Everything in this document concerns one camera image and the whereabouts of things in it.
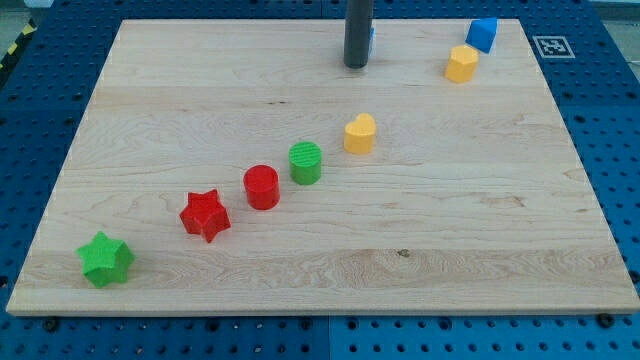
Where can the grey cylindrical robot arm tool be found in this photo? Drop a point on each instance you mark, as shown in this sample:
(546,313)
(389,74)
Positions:
(357,35)

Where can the green cylinder block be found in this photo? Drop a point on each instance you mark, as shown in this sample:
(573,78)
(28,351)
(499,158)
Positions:
(305,163)

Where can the red cylinder block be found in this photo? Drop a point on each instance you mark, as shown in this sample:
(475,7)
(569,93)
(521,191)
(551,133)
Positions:
(261,184)

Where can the yellow heart block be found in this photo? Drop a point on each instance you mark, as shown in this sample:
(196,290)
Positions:
(359,134)

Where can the light wooden board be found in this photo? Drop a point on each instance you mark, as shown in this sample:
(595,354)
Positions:
(473,200)

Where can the red star block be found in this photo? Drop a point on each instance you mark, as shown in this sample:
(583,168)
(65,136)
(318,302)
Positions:
(205,215)

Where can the blue block behind tool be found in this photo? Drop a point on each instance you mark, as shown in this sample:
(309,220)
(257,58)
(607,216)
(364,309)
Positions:
(372,39)

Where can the yellow hexagon block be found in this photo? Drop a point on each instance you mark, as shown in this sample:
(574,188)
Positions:
(462,63)

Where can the blue triangle block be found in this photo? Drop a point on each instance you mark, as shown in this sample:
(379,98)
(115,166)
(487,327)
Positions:
(481,34)

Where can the green star block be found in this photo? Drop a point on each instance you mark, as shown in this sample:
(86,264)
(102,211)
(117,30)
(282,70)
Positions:
(105,260)

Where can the white fiducial marker tag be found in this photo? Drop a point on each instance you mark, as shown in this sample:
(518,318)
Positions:
(553,47)

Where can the black bolt front left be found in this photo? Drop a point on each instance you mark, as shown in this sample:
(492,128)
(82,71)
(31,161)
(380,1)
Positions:
(50,325)

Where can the black bolt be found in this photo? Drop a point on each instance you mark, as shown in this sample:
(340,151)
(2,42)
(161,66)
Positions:
(50,325)
(605,320)

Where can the black bolt front right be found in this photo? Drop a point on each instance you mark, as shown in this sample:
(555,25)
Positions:
(605,320)

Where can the yellow black hazard tape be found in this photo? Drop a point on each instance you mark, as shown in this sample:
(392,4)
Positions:
(18,47)

